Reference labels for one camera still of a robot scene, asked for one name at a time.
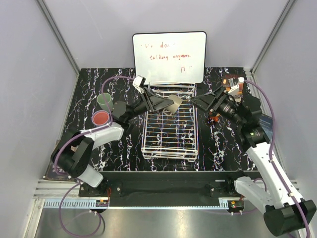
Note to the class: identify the black marble mat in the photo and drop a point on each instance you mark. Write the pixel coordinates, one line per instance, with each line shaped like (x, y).
(217, 145)

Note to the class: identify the beige ceramic mug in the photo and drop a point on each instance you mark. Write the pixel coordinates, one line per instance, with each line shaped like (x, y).
(170, 110)

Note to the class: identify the blue cover book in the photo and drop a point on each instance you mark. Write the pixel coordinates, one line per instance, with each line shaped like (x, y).
(266, 123)

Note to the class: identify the pink plastic cup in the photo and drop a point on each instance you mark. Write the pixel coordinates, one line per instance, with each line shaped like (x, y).
(100, 118)

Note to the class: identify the orange cover book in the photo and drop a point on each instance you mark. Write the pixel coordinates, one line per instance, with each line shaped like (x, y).
(227, 76)

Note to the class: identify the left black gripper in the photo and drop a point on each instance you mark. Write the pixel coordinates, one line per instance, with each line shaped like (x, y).
(153, 102)

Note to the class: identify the purple plastic cup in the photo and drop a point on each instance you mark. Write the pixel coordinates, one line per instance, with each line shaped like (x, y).
(100, 111)

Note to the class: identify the white wire dish rack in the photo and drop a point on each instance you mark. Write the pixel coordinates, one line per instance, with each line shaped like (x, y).
(175, 136)

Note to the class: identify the orange ceramic mug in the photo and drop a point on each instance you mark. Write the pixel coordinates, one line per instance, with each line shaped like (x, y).
(215, 117)

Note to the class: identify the tale of two cities book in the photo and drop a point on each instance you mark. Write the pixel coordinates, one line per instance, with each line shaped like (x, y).
(56, 174)

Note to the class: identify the white cable duct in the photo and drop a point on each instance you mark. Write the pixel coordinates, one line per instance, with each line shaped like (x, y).
(76, 203)

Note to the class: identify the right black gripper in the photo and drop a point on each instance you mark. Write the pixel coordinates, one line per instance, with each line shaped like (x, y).
(212, 100)

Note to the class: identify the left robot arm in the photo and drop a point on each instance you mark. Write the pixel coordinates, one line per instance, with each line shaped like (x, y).
(73, 152)

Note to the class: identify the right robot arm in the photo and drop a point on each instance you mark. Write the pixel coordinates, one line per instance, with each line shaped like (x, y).
(283, 207)

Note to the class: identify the white whiteboard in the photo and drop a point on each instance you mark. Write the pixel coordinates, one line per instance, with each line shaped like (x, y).
(173, 57)

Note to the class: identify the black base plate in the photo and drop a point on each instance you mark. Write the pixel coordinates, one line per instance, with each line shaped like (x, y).
(166, 189)

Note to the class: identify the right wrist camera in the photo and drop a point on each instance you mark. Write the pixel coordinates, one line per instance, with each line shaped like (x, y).
(234, 86)

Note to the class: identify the green plastic cup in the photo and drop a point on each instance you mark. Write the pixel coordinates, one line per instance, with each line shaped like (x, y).
(105, 102)

